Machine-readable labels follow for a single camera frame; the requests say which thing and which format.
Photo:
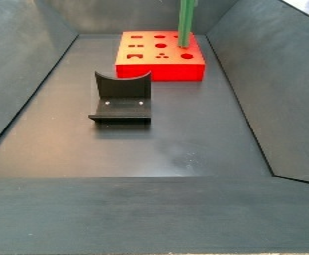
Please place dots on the black curved fixture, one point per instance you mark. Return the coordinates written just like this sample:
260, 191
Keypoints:
125, 98

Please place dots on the green star-profile bar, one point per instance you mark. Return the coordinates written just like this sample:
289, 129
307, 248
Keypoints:
186, 12

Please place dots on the red shape-sorter block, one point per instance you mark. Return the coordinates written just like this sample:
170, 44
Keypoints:
153, 52

